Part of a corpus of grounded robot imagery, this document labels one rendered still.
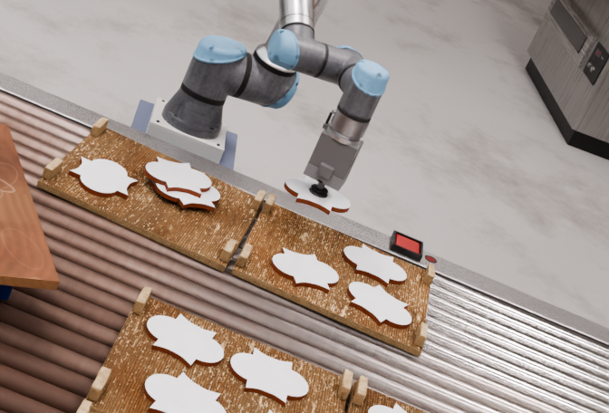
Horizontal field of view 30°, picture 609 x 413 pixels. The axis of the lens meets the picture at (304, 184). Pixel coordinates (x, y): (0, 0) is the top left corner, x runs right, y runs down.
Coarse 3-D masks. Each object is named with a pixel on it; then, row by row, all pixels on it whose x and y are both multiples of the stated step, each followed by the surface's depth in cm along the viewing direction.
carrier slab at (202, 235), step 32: (64, 160) 236; (128, 160) 247; (64, 192) 225; (128, 192) 235; (224, 192) 252; (128, 224) 225; (160, 224) 229; (192, 224) 234; (224, 224) 239; (192, 256) 225
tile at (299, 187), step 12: (288, 180) 244; (300, 180) 246; (312, 180) 248; (288, 192) 241; (300, 192) 241; (336, 192) 247; (312, 204) 239; (324, 204) 240; (336, 204) 242; (348, 204) 244
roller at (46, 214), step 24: (48, 216) 219; (96, 240) 220; (120, 240) 221; (168, 264) 221; (216, 288) 221; (240, 288) 223; (288, 312) 222; (336, 336) 222; (384, 360) 223; (408, 360) 224; (456, 384) 224; (504, 408) 224; (528, 408) 225
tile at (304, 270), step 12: (288, 252) 237; (276, 264) 230; (288, 264) 232; (300, 264) 234; (312, 264) 236; (324, 264) 238; (288, 276) 229; (300, 276) 230; (312, 276) 232; (324, 276) 234; (336, 276) 236; (324, 288) 230
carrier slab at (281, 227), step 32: (256, 224) 245; (288, 224) 251; (320, 224) 257; (256, 256) 233; (320, 256) 243; (288, 288) 226; (384, 288) 242; (416, 288) 248; (352, 320) 225; (416, 320) 236; (416, 352) 226
